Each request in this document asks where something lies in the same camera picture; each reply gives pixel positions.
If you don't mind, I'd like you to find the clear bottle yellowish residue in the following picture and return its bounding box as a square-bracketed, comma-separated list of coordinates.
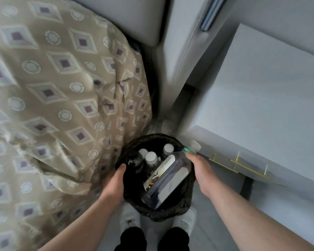
[140, 139, 202, 211]

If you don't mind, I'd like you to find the white trash bin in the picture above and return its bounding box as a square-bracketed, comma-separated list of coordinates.
[114, 133, 197, 222]

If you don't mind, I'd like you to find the gold drawer handle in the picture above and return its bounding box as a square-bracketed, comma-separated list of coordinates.
[209, 153, 239, 173]
[230, 151, 271, 181]

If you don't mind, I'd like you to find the person's left forearm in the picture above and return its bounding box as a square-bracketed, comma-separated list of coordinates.
[38, 196, 121, 251]

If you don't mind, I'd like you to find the person's left hand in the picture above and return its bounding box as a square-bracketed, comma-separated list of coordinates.
[99, 163, 127, 204]

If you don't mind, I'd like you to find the small black-capped bottle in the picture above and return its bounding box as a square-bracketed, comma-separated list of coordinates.
[127, 154, 146, 175]

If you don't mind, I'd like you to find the silver metal bar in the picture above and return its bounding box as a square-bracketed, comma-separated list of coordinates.
[200, 0, 228, 32]

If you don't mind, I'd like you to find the person's right hand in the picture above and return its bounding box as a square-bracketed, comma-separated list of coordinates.
[186, 152, 220, 198]

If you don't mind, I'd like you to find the clear green-capped bottle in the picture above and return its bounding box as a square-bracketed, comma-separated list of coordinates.
[161, 143, 174, 160]

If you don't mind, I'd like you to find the white nightstand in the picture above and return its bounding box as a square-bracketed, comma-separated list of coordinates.
[178, 23, 314, 196]

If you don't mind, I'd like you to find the person's right forearm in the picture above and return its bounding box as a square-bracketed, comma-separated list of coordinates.
[204, 180, 314, 251]

